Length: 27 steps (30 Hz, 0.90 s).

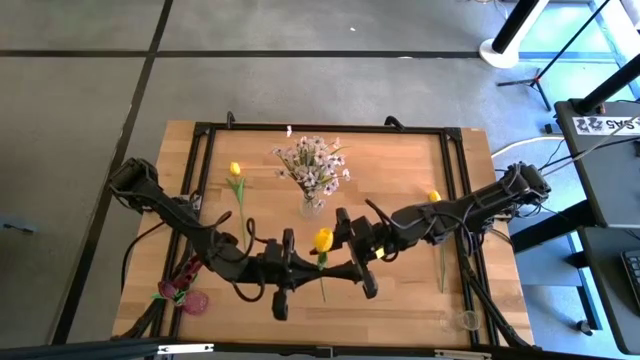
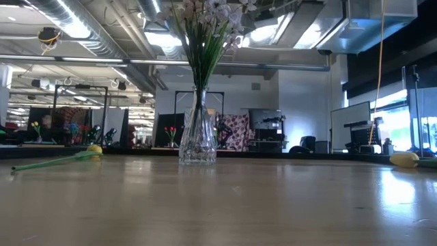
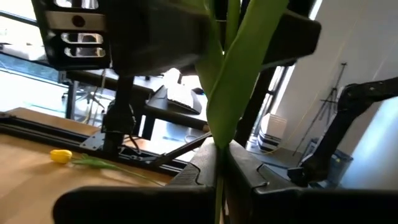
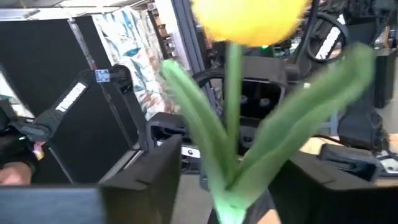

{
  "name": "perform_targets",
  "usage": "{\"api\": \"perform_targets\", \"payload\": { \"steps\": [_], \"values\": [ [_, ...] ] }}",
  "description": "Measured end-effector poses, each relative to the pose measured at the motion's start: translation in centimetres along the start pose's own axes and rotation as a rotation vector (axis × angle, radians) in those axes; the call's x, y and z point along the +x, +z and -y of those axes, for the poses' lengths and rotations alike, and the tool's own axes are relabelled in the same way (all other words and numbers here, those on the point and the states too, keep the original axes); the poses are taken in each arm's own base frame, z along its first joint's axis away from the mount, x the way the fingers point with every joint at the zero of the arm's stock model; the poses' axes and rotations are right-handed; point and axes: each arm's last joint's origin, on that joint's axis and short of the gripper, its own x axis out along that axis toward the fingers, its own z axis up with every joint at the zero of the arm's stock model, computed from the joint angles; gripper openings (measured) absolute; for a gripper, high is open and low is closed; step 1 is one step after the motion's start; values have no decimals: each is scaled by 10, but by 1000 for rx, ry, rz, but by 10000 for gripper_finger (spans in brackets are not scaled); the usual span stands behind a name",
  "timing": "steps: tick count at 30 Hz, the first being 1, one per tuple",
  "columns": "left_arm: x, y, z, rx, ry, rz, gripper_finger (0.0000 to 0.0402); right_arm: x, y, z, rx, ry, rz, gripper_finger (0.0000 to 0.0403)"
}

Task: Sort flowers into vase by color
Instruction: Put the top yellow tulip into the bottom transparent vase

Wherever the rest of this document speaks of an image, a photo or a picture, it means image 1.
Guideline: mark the black slanted pole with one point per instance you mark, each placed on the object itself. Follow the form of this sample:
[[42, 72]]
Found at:
[[610, 85]]

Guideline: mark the black table frame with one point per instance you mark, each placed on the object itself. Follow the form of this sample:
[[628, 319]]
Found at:
[[425, 130]]

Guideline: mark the black frame hook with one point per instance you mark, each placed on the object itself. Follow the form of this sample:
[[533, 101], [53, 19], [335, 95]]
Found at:
[[230, 119], [395, 121]]

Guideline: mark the black tripod stand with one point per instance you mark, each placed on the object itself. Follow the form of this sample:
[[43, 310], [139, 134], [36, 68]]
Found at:
[[537, 80]]

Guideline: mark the dark grey low desk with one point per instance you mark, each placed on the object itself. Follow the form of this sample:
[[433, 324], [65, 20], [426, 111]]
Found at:
[[610, 280]]

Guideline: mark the small clear glass vase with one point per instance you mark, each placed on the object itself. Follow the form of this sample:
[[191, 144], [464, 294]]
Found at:
[[470, 320]]

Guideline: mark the black caster wheel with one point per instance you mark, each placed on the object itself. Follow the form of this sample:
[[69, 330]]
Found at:
[[585, 327]]

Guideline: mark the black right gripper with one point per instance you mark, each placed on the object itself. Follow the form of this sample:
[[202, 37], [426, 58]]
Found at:
[[365, 242]]

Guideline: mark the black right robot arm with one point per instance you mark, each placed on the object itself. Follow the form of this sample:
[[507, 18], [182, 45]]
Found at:
[[480, 205]]

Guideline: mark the black desk leg beam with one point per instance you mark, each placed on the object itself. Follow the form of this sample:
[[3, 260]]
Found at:
[[550, 225]]

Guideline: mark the white floor stand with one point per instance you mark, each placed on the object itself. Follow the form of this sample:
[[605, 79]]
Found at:
[[500, 55]]

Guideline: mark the silver beam bracket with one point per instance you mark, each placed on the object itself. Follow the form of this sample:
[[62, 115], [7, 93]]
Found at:
[[462, 354], [185, 348]]

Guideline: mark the white printed label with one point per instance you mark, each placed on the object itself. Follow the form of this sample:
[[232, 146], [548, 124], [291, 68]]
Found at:
[[600, 125]]

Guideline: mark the yellow tulip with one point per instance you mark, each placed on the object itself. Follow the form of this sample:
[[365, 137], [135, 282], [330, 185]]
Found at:
[[235, 168], [323, 240], [434, 196]]

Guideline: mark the fallen white blossom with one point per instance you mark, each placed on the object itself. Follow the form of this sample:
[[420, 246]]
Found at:
[[289, 131]]

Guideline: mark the black front beam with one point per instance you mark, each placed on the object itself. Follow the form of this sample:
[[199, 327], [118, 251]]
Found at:
[[100, 350]]

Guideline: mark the pink glass vase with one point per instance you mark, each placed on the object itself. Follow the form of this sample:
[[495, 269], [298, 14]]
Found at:
[[197, 303]]

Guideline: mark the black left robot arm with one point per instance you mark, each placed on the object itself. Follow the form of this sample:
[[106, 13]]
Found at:
[[200, 235]]

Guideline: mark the black keyboard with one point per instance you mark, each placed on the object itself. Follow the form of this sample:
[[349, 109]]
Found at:
[[632, 275]]

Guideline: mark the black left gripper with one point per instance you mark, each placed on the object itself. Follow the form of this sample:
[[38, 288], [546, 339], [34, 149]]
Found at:
[[282, 270]]

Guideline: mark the white frame beam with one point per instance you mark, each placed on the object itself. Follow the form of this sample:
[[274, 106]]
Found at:
[[617, 30]]

